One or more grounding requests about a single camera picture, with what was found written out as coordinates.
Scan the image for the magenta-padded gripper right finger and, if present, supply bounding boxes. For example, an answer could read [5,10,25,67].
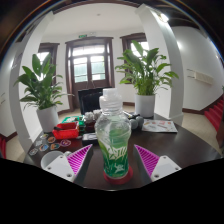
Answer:
[129,144,182,187]

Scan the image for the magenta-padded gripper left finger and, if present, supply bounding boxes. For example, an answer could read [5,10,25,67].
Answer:
[43,144,98,187]

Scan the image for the clear green-label drink bottle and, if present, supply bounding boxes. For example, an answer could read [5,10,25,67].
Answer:
[94,87,133,179]

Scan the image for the red plastic box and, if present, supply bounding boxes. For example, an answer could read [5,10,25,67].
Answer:
[52,121,80,140]

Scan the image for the small black case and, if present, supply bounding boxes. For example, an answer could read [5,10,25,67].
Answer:
[81,132,99,145]

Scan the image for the printed paper leaflet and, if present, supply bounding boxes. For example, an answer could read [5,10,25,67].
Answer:
[141,119,179,134]

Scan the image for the flat green box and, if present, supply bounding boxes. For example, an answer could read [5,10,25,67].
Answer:
[61,115,86,126]

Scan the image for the grey round headphones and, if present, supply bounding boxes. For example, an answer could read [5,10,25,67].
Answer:
[128,113,145,130]

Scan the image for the tea set on tray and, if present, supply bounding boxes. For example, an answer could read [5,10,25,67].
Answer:
[83,109,103,133]

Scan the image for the red carpeted stairs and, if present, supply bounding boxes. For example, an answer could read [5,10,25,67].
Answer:
[203,96,224,133]
[0,134,8,159]

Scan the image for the black chair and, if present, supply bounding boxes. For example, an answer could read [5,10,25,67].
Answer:
[77,87,114,115]

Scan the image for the potted green plant white pot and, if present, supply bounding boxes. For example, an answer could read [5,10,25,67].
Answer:
[114,40,179,118]
[13,53,73,133]

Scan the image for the dark wood glazed double door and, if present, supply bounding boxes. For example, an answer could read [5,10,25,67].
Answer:
[64,36,116,111]

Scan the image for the dark wood framed window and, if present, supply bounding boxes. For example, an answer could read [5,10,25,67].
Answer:
[37,42,61,84]
[119,32,149,63]

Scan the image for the white wall mounted panel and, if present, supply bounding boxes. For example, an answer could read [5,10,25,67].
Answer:
[186,68,215,86]

